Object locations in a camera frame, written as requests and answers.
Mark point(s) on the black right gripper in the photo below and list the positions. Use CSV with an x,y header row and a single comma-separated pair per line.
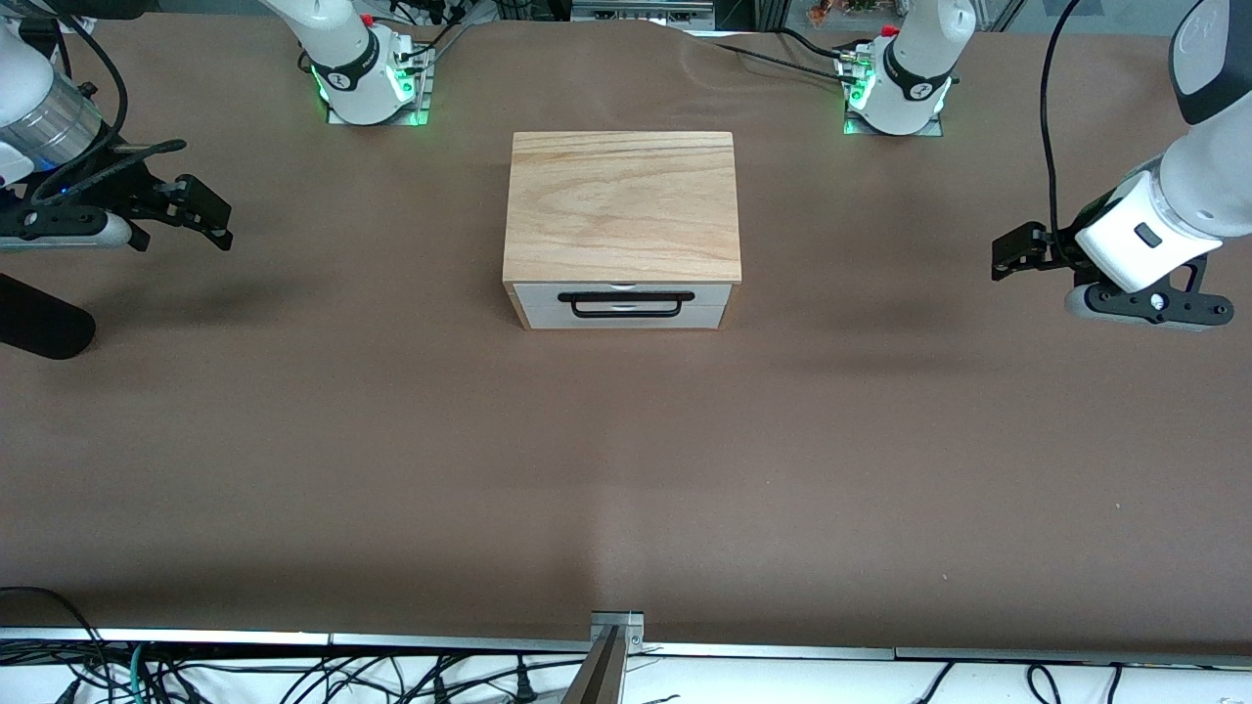
x,y
125,189

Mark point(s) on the grey metal mounting bracket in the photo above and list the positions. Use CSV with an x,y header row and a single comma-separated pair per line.
x,y
611,636

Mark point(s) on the wooden drawer cabinet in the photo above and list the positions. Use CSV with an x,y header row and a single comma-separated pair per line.
x,y
621,205

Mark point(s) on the black foam cylinder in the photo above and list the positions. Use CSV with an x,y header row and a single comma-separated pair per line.
x,y
39,323

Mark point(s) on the aluminium table edge rail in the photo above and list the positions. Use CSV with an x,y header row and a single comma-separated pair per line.
x,y
196,637
782,651
1076,658

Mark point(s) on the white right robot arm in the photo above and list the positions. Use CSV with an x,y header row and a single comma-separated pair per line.
x,y
342,39

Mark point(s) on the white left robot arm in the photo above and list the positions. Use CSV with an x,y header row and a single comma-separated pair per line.
x,y
1135,240

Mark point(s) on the grey metal equipment box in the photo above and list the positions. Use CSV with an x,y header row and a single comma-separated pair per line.
x,y
636,12

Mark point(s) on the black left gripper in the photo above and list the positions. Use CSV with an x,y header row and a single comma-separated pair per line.
x,y
1058,242

